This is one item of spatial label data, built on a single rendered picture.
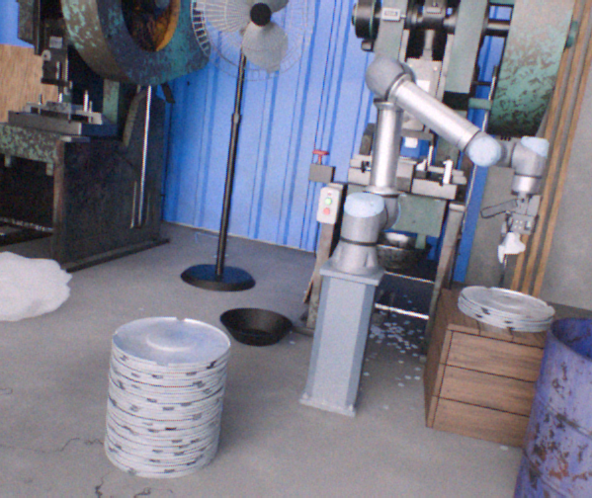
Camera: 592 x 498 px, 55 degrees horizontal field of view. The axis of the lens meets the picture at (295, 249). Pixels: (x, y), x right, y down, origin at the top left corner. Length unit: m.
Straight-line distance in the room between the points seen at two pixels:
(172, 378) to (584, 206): 2.87
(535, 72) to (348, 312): 1.04
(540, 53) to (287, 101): 2.04
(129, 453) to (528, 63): 1.71
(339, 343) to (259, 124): 2.35
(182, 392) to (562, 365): 0.86
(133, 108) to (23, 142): 0.60
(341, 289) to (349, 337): 0.15
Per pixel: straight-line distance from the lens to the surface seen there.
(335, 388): 1.87
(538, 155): 1.75
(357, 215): 1.72
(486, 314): 1.90
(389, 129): 1.85
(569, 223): 3.75
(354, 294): 1.75
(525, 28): 2.16
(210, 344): 1.50
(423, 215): 2.32
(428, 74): 2.47
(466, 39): 2.43
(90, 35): 2.77
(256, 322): 2.44
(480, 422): 1.92
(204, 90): 4.07
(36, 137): 3.08
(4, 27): 5.00
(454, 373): 1.85
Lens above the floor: 0.89
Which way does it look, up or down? 13 degrees down
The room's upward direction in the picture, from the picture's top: 8 degrees clockwise
